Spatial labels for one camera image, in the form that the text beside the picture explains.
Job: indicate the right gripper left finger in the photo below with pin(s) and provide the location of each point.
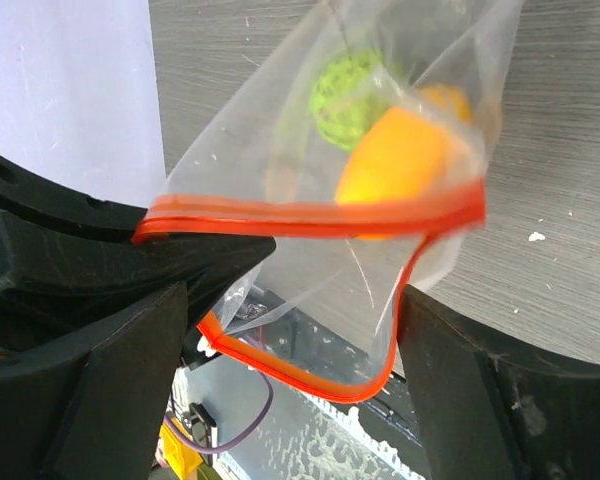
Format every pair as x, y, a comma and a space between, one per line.
89, 405

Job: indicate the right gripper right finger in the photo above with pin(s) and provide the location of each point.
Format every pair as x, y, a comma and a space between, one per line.
491, 406

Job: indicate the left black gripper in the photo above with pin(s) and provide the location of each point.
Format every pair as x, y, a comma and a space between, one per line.
66, 261

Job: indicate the orange mango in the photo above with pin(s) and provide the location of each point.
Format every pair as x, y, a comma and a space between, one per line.
402, 157

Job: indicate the clear orange zip bag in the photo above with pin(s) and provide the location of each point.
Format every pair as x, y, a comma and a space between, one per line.
260, 168

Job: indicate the green bumpy fruit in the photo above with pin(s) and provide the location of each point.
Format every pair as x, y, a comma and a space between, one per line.
342, 101

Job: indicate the white slotted cable duct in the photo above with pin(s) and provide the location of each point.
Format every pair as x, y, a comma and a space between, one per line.
306, 438

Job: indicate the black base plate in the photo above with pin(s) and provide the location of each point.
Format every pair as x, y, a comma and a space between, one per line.
314, 359

